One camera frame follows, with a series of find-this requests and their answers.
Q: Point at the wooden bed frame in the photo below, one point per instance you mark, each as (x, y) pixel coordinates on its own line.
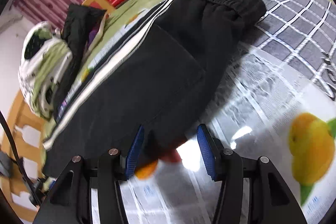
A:
(21, 120)

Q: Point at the grey checked bed sheet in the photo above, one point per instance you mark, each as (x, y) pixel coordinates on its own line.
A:
(301, 33)

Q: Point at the folded white green quilt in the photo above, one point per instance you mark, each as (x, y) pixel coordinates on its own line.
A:
(44, 60)

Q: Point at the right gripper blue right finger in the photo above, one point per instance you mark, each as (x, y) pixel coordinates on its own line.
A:
(224, 165)

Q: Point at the black folded garment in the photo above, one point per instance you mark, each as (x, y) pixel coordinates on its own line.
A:
(79, 23)

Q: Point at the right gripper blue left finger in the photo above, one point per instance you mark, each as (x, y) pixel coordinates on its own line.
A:
(112, 168)

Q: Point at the black pants with white stripes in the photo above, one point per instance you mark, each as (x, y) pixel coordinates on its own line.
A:
(160, 76)

